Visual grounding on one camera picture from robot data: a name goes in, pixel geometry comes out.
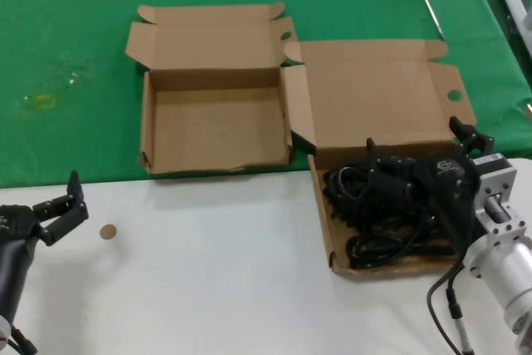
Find black red wrist cable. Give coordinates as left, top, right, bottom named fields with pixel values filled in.
left=0, top=323, right=39, bottom=355

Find brown cardboard box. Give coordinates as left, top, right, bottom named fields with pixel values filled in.
left=281, top=38, right=478, bottom=278

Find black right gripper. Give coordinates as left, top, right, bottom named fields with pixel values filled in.
left=365, top=116, right=496, bottom=263

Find white metal bar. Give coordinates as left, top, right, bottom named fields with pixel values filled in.
left=500, top=0, right=532, bottom=61

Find green table cloth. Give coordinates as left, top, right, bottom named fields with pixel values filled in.
left=0, top=0, right=532, bottom=190

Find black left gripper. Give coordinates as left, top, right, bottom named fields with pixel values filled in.
left=0, top=170, right=90, bottom=248

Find cable with metal connector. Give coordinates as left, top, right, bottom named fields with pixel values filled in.
left=446, top=286, right=475, bottom=355

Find black power cord with plug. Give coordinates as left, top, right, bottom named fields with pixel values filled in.
left=344, top=221, right=463, bottom=271

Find cardboard box with torn wall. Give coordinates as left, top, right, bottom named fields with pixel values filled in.
left=126, top=2, right=298, bottom=175

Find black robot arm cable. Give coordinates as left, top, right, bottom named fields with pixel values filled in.
left=426, top=261, right=469, bottom=352

